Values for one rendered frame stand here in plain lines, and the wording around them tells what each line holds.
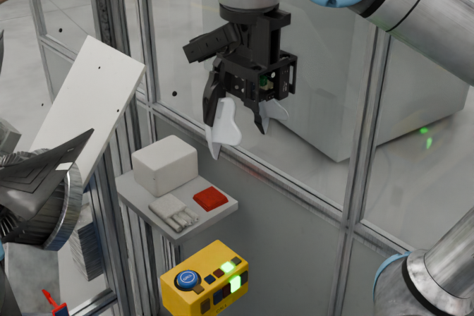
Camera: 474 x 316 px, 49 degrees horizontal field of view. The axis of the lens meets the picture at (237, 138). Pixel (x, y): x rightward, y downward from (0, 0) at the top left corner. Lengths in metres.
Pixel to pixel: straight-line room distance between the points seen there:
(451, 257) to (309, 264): 0.80
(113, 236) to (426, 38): 1.23
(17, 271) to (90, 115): 0.40
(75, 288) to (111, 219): 1.12
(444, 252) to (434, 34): 0.42
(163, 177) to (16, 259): 0.54
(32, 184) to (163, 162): 0.65
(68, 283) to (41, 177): 1.65
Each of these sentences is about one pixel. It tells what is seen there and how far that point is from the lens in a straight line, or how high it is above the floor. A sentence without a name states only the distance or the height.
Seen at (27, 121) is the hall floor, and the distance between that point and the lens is 3.94.
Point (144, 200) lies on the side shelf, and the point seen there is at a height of 0.86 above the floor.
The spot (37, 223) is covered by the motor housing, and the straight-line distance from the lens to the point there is 1.28.
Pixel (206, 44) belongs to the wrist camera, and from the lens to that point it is 0.68.
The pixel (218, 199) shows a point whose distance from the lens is 1.58.
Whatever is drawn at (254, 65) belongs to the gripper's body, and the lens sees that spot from 0.63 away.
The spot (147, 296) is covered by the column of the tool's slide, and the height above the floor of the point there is 0.13.
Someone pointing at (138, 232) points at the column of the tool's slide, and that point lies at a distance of 2.07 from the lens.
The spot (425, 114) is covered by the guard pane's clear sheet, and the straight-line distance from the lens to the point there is 1.11.
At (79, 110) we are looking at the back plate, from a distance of 1.38.
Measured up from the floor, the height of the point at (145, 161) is 0.97.
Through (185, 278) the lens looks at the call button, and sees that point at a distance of 1.08.
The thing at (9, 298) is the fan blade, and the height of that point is 1.08.
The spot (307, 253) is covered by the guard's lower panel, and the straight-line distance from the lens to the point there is 1.54.
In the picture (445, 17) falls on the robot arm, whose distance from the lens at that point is 0.47.
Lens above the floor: 1.88
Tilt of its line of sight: 33 degrees down
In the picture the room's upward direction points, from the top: straight up
